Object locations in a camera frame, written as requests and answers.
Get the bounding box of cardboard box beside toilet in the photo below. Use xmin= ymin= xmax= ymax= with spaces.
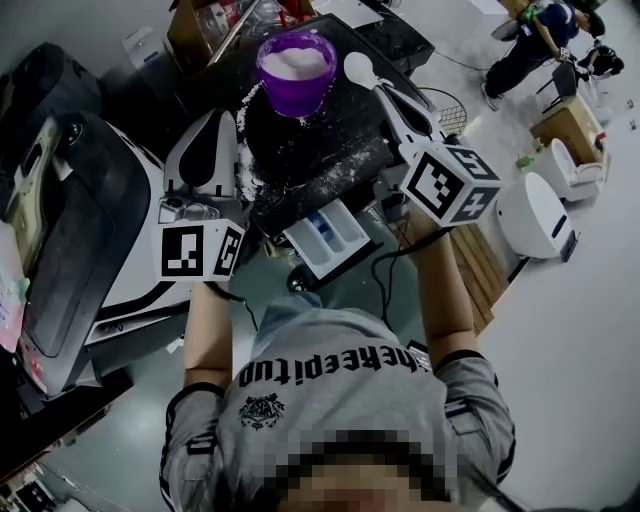
xmin=528 ymin=94 xmax=607 ymax=167

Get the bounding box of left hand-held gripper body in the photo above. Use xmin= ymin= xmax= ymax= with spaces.
xmin=152 ymin=180 xmax=251 ymax=284

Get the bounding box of person's left shoe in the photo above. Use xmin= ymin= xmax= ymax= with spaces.
xmin=286 ymin=264 xmax=317 ymax=294

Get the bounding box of gold wire basket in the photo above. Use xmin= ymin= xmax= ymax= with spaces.
xmin=416 ymin=86 xmax=470 ymax=137

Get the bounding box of person's right forearm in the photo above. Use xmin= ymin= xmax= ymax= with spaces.
xmin=399 ymin=219 xmax=477 ymax=374

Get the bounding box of dark wooden desk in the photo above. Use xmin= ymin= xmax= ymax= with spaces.
xmin=0 ymin=343 xmax=135 ymax=477

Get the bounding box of purple plastic bucket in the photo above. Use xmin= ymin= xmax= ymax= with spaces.
xmin=255 ymin=30 xmax=339 ymax=119

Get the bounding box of person's head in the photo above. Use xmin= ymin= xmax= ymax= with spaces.
xmin=273 ymin=428 xmax=462 ymax=512

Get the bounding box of white toilet with open lid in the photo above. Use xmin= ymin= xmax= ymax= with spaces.
xmin=548 ymin=136 xmax=612 ymax=202

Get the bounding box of open cardboard box with clutter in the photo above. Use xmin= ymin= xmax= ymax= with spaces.
xmin=166 ymin=0 xmax=262 ymax=77

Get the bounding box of pink packet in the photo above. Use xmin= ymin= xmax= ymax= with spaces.
xmin=0 ymin=221 xmax=30 ymax=352

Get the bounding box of white flat panel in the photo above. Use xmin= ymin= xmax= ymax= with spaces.
xmin=318 ymin=0 xmax=387 ymax=29

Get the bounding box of large grey white machine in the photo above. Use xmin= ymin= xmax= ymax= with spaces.
xmin=0 ymin=41 xmax=192 ymax=397

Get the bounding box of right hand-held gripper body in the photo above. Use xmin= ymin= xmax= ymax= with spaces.
xmin=374 ymin=130 xmax=504 ymax=229

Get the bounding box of small white box device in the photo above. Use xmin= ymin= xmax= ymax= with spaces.
xmin=121 ymin=26 xmax=169 ymax=72

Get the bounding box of black speckled appliance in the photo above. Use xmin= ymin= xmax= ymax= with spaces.
xmin=349 ymin=11 xmax=437 ymax=77

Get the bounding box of white plastic spoon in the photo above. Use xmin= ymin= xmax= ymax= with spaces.
xmin=343 ymin=51 xmax=397 ymax=95

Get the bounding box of person's grey printed t-shirt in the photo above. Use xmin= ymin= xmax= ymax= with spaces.
xmin=159 ymin=291 xmax=517 ymax=512

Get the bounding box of person's left forearm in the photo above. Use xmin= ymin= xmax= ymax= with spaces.
xmin=181 ymin=278 xmax=237 ymax=392

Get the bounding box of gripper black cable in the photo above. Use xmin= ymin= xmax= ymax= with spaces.
xmin=370 ymin=226 xmax=452 ymax=324
xmin=206 ymin=280 xmax=262 ymax=334

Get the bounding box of black floor cable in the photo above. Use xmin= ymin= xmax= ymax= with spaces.
xmin=431 ymin=46 xmax=502 ymax=72

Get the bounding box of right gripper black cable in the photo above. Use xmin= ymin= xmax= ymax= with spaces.
xmin=370 ymin=226 xmax=452 ymax=324

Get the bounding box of wooden slatted platform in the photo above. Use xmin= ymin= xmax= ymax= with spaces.
xmin=448 ymin=218 xmax=512 ymax=337

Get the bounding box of round white toilet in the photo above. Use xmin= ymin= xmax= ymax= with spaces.
xmin=496 ymin=171 xmax=582 ymax=262

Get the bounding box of white detergent drawer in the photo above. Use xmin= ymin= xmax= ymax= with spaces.
xmin=281 ymin=196 xmax=374 ymax=282

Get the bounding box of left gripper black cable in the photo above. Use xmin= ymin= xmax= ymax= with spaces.
xmin=206 ymin=280 xmax=262 ymax=334

